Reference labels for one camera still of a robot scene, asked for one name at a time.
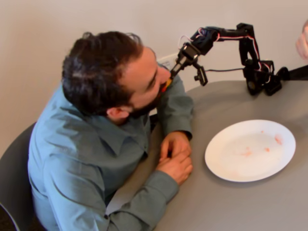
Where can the bearded man's head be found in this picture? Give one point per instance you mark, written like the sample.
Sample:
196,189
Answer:
108,72

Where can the man's teal shirt torso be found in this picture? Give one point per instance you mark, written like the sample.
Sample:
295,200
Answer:
72,156

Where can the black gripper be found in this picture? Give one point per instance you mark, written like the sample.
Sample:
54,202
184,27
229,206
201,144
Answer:
185,58

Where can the yellow plastic fork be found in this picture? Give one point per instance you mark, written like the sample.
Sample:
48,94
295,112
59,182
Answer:
169,82

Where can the bystander's hand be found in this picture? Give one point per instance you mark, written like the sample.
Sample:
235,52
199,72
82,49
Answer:
303,43

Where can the dark grey chair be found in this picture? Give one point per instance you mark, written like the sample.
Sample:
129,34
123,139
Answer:
14,173

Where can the man's left hand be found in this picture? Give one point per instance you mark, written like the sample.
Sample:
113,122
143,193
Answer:
176,144

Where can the man's right hand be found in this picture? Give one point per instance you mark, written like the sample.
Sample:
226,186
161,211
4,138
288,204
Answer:
175,168

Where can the man's right forearm teal sleeve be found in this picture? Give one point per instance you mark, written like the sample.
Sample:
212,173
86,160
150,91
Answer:
144,192

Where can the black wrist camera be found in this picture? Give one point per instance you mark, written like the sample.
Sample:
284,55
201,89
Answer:
201,75

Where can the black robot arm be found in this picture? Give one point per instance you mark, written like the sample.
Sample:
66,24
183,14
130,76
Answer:
247,48

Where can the white round plate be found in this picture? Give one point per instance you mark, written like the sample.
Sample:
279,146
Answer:
250,166

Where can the man's left forearm teal sleeve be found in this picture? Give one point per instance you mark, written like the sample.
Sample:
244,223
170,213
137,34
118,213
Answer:
181,115

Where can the black table clamp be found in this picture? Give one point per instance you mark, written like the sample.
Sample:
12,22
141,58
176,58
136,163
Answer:
284,73

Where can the white empty wall socket strip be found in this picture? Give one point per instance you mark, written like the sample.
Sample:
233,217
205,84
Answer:
168,61

